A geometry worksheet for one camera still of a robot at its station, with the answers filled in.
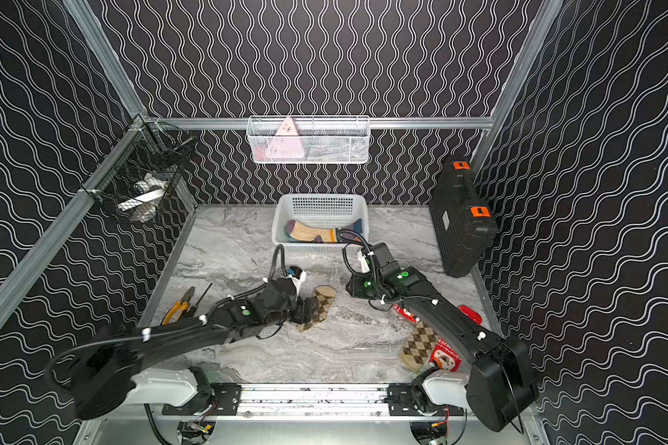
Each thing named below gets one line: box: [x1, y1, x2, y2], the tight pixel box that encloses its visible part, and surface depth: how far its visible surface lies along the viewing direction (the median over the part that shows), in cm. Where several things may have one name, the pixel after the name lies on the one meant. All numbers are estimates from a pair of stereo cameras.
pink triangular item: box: [264, 116, 305, 160], surface depth 92 cm
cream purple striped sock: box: [284, 218, 363, 243], surface depth 109 cm
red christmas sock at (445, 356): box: [429, 338, 463, 372], surface depth 83 cm
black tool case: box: [428, 155, 499, 279], surface depth 91 cm
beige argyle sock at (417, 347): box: [400, 320, 439, 373], surface depth 85 cm
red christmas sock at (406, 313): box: [392, 303, 421, 324], surface depth 90 cm
